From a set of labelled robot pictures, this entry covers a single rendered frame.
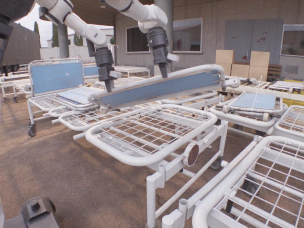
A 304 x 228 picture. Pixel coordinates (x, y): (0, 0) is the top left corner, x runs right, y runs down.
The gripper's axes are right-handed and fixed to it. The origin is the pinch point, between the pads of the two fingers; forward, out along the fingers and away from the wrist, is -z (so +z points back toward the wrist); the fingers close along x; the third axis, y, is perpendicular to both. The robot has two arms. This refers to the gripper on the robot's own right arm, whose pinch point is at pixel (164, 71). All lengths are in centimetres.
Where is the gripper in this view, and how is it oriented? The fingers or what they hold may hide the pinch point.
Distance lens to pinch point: 80.1
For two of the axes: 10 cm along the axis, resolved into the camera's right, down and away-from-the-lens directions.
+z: -2.2, -9.7, -1.0
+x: 3.4, -1.8, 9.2
